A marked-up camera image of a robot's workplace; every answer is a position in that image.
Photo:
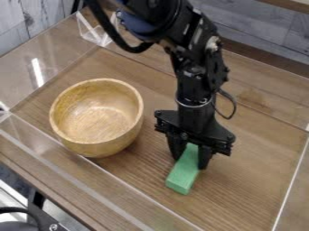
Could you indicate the green rectangular block stick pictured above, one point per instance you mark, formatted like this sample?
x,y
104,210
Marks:
x,y
184,171

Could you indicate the wooden bowl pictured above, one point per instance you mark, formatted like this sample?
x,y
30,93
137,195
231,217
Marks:
x,y
96,117

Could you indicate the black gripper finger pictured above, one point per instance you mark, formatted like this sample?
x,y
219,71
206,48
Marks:
x,y
176,142
204,155

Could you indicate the clear acrylic tray enclosure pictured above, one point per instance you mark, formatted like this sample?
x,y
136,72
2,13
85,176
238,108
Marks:
x,y
251,191

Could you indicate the black table leg frame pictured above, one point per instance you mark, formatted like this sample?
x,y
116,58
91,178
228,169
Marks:
x,y
52,218

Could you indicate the clear acrylic corner bracket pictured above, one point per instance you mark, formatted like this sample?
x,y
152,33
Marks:
x,y
92,34

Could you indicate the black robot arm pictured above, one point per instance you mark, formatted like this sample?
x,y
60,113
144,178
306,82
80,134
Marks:
x,y
140,23

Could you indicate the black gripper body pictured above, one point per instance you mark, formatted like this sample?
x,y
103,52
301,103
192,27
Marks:
x,y
196,122

